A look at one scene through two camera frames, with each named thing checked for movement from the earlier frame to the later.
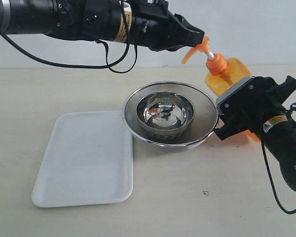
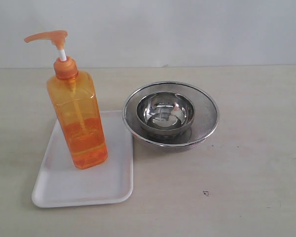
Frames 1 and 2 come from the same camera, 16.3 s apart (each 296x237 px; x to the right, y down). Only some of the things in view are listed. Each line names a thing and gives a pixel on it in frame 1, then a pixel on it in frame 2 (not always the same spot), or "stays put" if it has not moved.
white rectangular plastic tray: [88, 160] stays put
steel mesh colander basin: [170, 116] stays put
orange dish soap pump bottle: [223, 72] → [72, 94]
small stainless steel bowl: [165, 114] stays put
